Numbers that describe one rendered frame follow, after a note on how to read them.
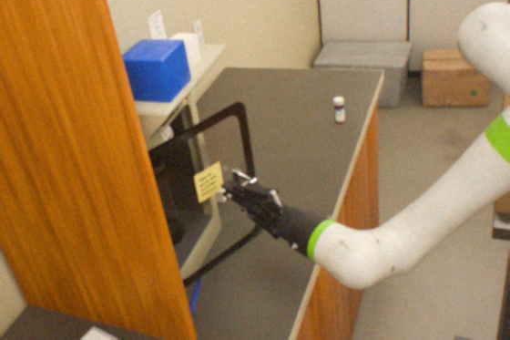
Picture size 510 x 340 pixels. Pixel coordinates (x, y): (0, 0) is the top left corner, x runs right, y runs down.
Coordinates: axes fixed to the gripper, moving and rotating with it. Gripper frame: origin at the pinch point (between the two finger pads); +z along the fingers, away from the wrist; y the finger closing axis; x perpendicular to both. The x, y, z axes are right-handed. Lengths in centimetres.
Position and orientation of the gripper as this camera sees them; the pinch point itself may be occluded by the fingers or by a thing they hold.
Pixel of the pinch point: (236, 192)
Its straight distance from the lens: 132.6
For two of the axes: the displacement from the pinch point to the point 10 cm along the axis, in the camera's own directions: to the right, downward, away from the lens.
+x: -7.5, 4.4, -4.9
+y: -1.7, -8.4, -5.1
